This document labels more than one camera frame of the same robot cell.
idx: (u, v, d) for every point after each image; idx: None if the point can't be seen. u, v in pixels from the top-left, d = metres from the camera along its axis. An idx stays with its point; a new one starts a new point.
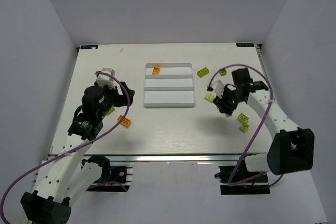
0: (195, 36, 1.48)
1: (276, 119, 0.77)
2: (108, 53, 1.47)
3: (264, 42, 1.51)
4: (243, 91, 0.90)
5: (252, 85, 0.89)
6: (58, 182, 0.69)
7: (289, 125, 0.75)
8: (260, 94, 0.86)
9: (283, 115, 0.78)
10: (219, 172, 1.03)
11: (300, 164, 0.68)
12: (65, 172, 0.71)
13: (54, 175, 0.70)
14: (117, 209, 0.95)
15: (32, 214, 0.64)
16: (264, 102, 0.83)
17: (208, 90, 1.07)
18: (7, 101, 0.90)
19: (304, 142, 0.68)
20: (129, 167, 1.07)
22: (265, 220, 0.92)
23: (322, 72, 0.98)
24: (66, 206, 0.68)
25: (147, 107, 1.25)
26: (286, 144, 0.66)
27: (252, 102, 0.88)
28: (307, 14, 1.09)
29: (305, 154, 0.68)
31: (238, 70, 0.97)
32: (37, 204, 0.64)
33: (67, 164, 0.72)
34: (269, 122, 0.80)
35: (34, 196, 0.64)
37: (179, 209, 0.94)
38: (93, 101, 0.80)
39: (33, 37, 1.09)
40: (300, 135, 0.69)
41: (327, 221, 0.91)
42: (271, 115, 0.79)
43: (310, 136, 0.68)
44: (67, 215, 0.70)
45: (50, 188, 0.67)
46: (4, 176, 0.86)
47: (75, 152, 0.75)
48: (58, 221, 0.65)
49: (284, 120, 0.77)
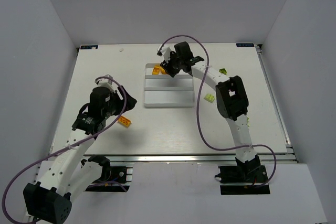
0: (195, 36, 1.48)
1: (214, 77, 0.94)
2: (108, 53, 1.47)
3: (264, 42, 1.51)
4: (186, 67, 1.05)
5: (191, 61, 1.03)
6: (61, 174, 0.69)
7: (222, 78, 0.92)
8: (200, 64, 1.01)
9: (218, 73, 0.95)
10: (219, 172, 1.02)
11: (240, 104, 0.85)
12: (69, 164, 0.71)
13: (58, 167, 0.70)
14: (118, 209, 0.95)
15: (34, 205, 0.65)
16: (202, 68, 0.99)
17: (158, 53, 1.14)
18: (8, 100, 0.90)
19: (238, 87, 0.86)
20: (129, 166, 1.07)
22: (265, 220, 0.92)
23: (321, 72, 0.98)
24: (67, 201, 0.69)
25: (147, 107, 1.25)
26: (226, 93, 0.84)
27: (196, 73, 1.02)
28: (306, 15, 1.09)
29: (240, 94, 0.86)
31: (179, 45, 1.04)
32: (39, 195, 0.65)
33: (70, 158, 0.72)
34: (210, 83, 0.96)
35: (37, 187, 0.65)
37: (179, 210, 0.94)
38: (100, 98, 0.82)
39: (33, 37, 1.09)
40: (233, 83, 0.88)
41: (327, 221, 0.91)
42: (209, 75, 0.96)
43: (238, 80, 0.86)
44: (68, 209, 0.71)
45: (53, 179, 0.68)
46: (4, 176, 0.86)
47: (79, 146, 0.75)
48: (60, 214, 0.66)
49: (219, 76, 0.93)
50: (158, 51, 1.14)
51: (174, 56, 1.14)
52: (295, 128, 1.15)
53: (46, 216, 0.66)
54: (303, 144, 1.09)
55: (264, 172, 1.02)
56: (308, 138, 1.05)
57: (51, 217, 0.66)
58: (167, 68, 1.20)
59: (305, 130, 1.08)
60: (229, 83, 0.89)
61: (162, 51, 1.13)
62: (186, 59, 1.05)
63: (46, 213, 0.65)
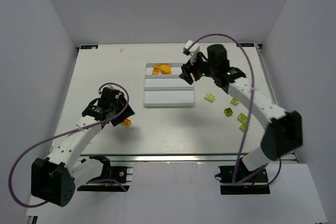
0: (195, 36, 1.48)
1: (264, 107, 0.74)
2: (108, 53, 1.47)
3: (264, 42, 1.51)
4: (221, 81, 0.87)
5: (230, 74, 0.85)
6: (70, 152, 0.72)
7: (276, 112, 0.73)
8: (241, 83, 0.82)
9: (269, 102, 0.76)
10: (219, 172, 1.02)
11: (291, 145, 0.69)
12: (77, 145, 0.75)
13: (66, 146, 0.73)
14: (118, 208, 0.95)
15: (40, 183, 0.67)
16: (246, 91, 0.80)
17: (185, 52, 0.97)
18: (8, 101, 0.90)
19: (294, 125, 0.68)
20: (129, 166, 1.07)
22: (264, 220, 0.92)
23: (322, 72, 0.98)
24: (71, 182, 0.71)
25: (147, 107, 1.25)
26: (278, 131, 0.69)
27: (233, 91, 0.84)
28: (307, 15, 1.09)
29: (296, 136, 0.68)
31: (217, 52, 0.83)
32: (47, 169, 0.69)
33: (79, 138, 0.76)
34: (256, 112, 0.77)
35: (46, 162, 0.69)
37: (179, 210, 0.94)
38: (111, 92, 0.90)
39: (33, 37, 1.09)
40: (288, 119, 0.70)
41: (327, 221, 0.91)
42: (255, 103, 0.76)
43: (297, 116, 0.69)
44: (71, 193, 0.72)
45: (62, 156, 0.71)
46: (3, 175, 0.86)
47: (88, 129, 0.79)
48: (63, 194, 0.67)
49: (271, 107, 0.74)
50: (185, 50, 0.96)
51: (203, 63, 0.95)
52: None
53: (50, 197, 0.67)
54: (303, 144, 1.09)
55: (264, 173, 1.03)
56: (308, 138, 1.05)
57: (54, 198, 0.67)
58: (187, 71, 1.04)
59: (305, 130, 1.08)
60: (282, 117, 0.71)
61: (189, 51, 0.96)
62: (221, 68, 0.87)
63: (51, 191, 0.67)
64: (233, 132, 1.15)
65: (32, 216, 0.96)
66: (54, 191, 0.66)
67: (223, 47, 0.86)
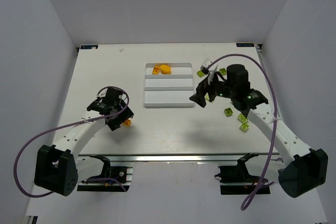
0: (195, 36, 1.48)
1: (287, 142, 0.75)
2: (108, 53, 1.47)
3: (264, 42, 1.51)
4: (242, 104, 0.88)
5: (250, 98, 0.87)
6: (75, 140, 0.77)
7: (300, 148, 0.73)
8: (263, 109, 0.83)
9: (292, 135, 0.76)
10: (219, 172, 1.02)
11: (313, 183, 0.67)
12: (82, 136, 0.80)
13: (72, 135, 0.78)
14: (118, 209, 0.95)
15: (44, 169, 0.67)
16: (268, 120, 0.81)
17: (202, 71, 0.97)
18: (8, 101, 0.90)
19: (318, 165, 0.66)
20: (129, 166, 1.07)
22: (265, 220, 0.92)
23: (322, 72, 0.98)
24: (75, 172, 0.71)
25: (147, 107, 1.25)
26: (302, 170, 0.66)
27: (253, 117, 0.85)
28: (307, 14, 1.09)
29: (319, 174, 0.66)
31: (239, 74, 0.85)
32: (52, 157, 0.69)
33: (84, 129, 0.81)
34: (278, 144, 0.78)
35: (52, 148, 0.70)
37: (179, 210, 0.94)
38: (116, 91, 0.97)
39: (33, 37, 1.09)
40: (313, 158, 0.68)
41: (327, 221, 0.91)
42: (279, 137, 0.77)
43: (324, 158, 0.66)
44: (73, 183, 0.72)
45: (67, 144, 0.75)
46: (3, 175, 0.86)
47: (93, 122, 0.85)
48: (67, 182, 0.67)
49: (294, 141, 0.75)
50: (203, 68, 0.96)
51: (221, 83, 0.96)
52: (295, 128, 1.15)
53: (53, 184, 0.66)
54: None
55: None
56: (309, 138, 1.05)
57: (58, 185, 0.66)
58: (202, 90, 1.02)
59: (305, 130, 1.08)
60: (305, 155, 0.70)
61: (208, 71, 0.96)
62: (241, 91, 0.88)
63: (55, 178, 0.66)
64: (233, 132, 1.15)
65: (32, 216, 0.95)
66: (58, 178, 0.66)
67: (245, 69, 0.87)
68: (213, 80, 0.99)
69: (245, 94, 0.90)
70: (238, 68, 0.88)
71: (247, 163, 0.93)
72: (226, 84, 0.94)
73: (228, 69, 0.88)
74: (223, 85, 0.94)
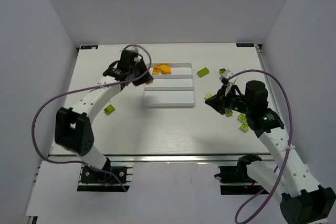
0: (195, 36, 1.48)
1: (296, 174, 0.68)
2: (109, 53, 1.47)
3: (264, 42, 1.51)
4: (255, 123, 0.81)
5: (266, 119, 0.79)
6: (91, 104, 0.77)
7: (309, 183, 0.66)
8: (276, 135, 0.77)
9: (303, 167, 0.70)
10: (219, 172, 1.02)
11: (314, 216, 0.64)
12: (98, 98, 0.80)
13: (88, 99, 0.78)
14: (118, 208, 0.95)
15: (64, 130, 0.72)
16: (281, 147, 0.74)
17: (221, 80, 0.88)
18: (8, 102, 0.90)
19: (324, 203, 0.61)
20: (130, 166, 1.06)
22: (264, 220, 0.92)
23: (322, 72, 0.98)
24: (91, 134, 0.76)
25: (147, 107, 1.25)
26: (307, 207, 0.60)
27: (265, 141, 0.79)
28: (307, 15, 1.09)
29: (323, 210, 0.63)
31: (258, 93, 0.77)
32: (70, 118, 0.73)
33: (101, 94, 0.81)
34: (286, 174, 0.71)
35: (70, 110, 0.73)
37: (180, 210, 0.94)
38: (130, 54, 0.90)
39: (33, 38, 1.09)
40: (319, 194, 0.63)
41: (327, 222, 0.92)
42: (289, 167, 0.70)
43: (332, 196, 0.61)
44: (91, 144, 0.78)
45: (84, 107, 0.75)
46: (3, 175, 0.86)
47: (108, 87, 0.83)
48: (84, 144, 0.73)
49: (304, 175, 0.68)
50: (222, 78, 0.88)
51: (237, 97, 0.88)
52: (295, 128, 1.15)
53: (72, 145, 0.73)
54: (303, 144, 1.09)
55: None
56: (308, 138, 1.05)
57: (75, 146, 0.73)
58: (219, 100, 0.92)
59: (304, 130, 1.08)
60: (314, 191, 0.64)
61: (228, 81, 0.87)
62: (257, 110, 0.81)
63: (72, 139, 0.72)
64: (233, 133, 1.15)
65: (32, 216, 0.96)
66: (76, 139, 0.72)
67: (264, 88, 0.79)
68: (229, 93, 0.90)
69: (261, 114, 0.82)
70: (258, 86, 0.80)
71: (248, 165, 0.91)
72: (242, 99, 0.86)
73: (247, 86, 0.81)
74: (240, 100, 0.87)
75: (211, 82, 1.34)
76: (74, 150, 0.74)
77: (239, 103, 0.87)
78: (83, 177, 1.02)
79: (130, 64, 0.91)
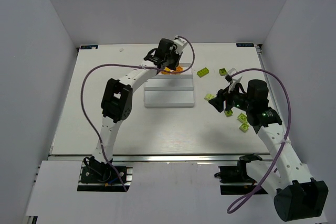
0: (195, 36, 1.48)
1: (289, 166, 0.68)
2: (108, 53, 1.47)
3: (264, 42, 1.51)
4: (254, 119, 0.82)
5: (265, 116, 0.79)
6: (134, 80, 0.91)
7: (301, 176, 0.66)
8: (273, 129, 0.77)
9: (297, 160, 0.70)
10: (219, 171, 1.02)
11: (307, 212, 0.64)
12: (139, 77, 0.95)
13: (133, 75, 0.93)
14: (117, 208, 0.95)
15: (109, 97, 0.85)
16: (276, 140, 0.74)
17: (227, 78, 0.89)
18: (8, 101, 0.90)
19: (316, 196, 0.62)
20: (130, 167, 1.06)
22: (264, 219, 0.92)
23: (321, 72, 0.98)
24: (130, 104, 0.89)
25: (147, 107, 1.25)
26: (298, 197, 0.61)
27: (262, 135, 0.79)
28: (307, 14, 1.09)
29: (315, 204, 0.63)
31: (258, 90, 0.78)
32: (116, 88, 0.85)
33: (141, 73, 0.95)
34: (280, 166, 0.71)
35: (118, 82, 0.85)
37: (180, 210, 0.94)
38: (166, 45, 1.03)
39: (33, 39, 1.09)
40: (312, 188, 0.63)
41: (327, 221, 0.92)
42: (282, 158, 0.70)
43: (323, 189, 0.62)
44: (127, 112, 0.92)
45: (128, 81, 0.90)
46: (4, 175, 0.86)
47: (147, 70, 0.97)
48: (124, 111, 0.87)
49: (297, 168, 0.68)
50: (227, 76, 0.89)
51: (240, 94, 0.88)
52: (295, 128, 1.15)
53: (114, 110, 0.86)
54: (302, 144, 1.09)
55: None
56: (308, 137, 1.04)
57: (116, 111, 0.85)
58: (222, 96, 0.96)
59: (304, 130, 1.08)
60: (306, 183, 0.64)
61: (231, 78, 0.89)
62: (257, 107, 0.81)
63: (116, 105, 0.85)
64: (233, 133, 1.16)
65: (32, 216, 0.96)
66: (118, 106, 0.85)
67: (265, 86, 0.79)
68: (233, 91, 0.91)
69: (260, 110, 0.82)
70: (260, 84, 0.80)
71: (248, 164, 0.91)
72: (244, 97, 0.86)
73: (248, 83, 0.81)
74: (241, 98, 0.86)
75: (211, 82, 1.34)
76: (114, 115, 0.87)
77: (240, 100, 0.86)
78: (83, 176, 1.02)
79: (167, 52, 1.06)
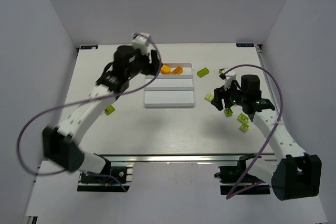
0: (195, 36, 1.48)
1: (283, 143, 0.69)
2: (108, 53, 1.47)
3: (263, 42, 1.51)
4: (248, 107, 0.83)
5: (259, 103, 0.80)
6: (79, 123, 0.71)
7: (294, 150, 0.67)
8: (266, 114, 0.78)
9: (290, 138, 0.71)
10: (219, 171, 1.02)
11: (303, 189, 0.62)
12: (88, 115, 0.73)
13: (76, 116, 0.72)
14: (117, 208, 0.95)
15: (51, 149, 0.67)
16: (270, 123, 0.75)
17: (221, 77, 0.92)
18: (8, 101, 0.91)
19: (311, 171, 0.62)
20: (129, 167, 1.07)
22: (264, 219, 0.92)
23: (321, 72, 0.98)
24: (79, 152, 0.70)
25: (147, 107, 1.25)
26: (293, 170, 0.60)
27: (256, 121, 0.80)
28: (307, 15, 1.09)
29: (311, 180, 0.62)
31: (250, 80, 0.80)
32: (56, 139, 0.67)
33: (89, 110, 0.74)
34: (273, 145, 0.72)
35: (54, 131, 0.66)
37: (180, 211, 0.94)
38: (123, 59, 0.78)
39: (33, 39, 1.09)
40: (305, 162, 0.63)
41: (327, 221, 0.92)
42: (275, 137, 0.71)
43: (317, 162, 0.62)
44: (81, 160, 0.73)
45: (70, 126, 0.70)
46: (4, 175, 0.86)
47: (100, 101, 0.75)
48: (72, 163, 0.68)
49: (290, 144, 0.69)
50: (221, 74, 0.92)
51: (235, 90, 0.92)
52: (295, 128, 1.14)
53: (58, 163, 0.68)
54: (302, 144, 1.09)
55: None
56: (308, 138, 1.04)
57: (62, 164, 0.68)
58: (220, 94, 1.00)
59: (304, 131, 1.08)
60: (300, 157, 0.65)
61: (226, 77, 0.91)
62: (251, 97, 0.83)
63: (60, 161, 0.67)
64: (233, 133, 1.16)
65: (32, 216, 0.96)
66: (62, 159, 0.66)
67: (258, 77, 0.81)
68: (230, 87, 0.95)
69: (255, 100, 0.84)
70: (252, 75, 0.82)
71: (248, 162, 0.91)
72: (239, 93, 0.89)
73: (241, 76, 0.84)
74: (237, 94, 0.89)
75: (211, 83, 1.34)
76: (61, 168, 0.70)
77: (235, 95, 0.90)
78: (83, 177, 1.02)
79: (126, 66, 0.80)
